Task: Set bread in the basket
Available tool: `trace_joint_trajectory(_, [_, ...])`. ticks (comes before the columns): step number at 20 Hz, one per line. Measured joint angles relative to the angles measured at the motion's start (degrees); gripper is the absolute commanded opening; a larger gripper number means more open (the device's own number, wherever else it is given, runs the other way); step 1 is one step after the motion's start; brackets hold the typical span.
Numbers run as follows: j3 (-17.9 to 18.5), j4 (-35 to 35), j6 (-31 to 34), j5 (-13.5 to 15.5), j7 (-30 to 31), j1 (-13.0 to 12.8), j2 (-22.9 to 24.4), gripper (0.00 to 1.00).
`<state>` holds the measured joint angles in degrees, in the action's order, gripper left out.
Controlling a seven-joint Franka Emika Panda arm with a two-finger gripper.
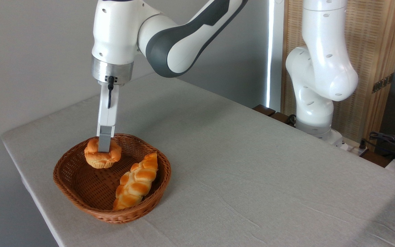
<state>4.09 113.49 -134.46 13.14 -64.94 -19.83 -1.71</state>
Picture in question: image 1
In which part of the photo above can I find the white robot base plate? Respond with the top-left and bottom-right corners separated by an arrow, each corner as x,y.
328,130 -> 368,155

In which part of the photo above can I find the brown wicker basket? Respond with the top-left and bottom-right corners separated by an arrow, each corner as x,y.
53,133 -> 172,224

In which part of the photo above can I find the black cable bundle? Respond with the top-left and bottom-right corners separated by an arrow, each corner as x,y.
360,132 -> 395,159

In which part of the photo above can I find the white vertical frame strip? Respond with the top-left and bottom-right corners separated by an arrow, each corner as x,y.
266,0 -> 285,112

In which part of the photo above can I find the round orange bread bun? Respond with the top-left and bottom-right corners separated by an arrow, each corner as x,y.
84,137 -> 122,169

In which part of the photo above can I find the braided golden bread loaf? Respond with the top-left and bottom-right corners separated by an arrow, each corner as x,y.
112,152 -> 159,211

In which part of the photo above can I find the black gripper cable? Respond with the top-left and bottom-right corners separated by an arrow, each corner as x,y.
107,76 -> 115,109

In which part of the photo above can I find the dark metal screen hinge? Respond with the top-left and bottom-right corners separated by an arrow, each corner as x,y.
372,73 -> 395,94

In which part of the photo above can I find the dark brown wooden furniture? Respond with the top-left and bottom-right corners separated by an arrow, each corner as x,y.
252,104 -> 297,127

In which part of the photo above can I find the grey tablecloth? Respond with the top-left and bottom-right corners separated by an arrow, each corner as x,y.
1,73 -> 395,247

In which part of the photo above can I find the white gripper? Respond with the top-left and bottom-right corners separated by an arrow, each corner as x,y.
97,83 -> 120,153

